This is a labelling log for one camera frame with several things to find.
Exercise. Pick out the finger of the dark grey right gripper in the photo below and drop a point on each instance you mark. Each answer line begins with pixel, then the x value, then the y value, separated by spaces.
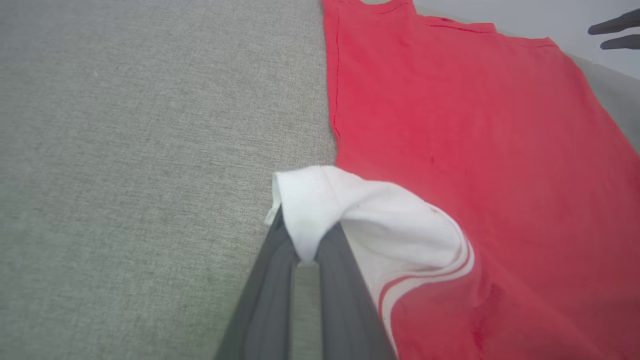
pixel 622 43
pixel 617 22

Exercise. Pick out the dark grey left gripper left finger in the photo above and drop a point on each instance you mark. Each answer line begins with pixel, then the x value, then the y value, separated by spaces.
pixel 265 305

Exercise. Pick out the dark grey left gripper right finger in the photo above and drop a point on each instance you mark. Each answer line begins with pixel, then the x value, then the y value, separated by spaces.
pixel 345 305

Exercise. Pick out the red white t-shirt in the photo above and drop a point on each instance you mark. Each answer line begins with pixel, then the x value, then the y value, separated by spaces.
pixel 475 175

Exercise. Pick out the grey fabric sofa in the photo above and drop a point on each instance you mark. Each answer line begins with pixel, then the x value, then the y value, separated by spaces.
pixel 150 165

